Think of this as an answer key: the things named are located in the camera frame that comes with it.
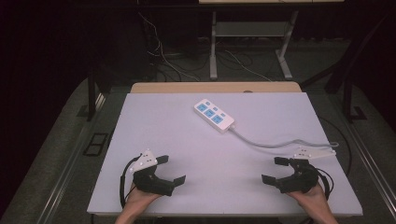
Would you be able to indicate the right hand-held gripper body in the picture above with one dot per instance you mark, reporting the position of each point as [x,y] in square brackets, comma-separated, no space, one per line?
[300,177]

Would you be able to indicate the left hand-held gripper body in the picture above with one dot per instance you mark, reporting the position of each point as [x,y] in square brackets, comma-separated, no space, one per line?
[152,182]

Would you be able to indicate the person's left hand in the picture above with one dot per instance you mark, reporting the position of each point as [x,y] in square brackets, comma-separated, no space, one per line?
[141,199]

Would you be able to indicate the person's right hand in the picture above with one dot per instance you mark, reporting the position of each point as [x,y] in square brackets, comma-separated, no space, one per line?
[309,199]

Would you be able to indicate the white board table cover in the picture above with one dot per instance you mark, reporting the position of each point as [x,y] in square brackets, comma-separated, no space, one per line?
[174,130]

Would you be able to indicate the white power strip blue sockets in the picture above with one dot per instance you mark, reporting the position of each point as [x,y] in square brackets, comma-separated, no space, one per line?
[214,116]

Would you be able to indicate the black metal stand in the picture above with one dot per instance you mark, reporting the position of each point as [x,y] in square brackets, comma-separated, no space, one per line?
[350,99]
[91,96]

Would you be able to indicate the metal floor rail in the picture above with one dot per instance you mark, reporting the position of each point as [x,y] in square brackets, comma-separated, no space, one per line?
[68,165]
[370,161]

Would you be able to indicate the grey metal frame table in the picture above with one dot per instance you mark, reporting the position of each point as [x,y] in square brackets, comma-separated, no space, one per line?
[249,29]

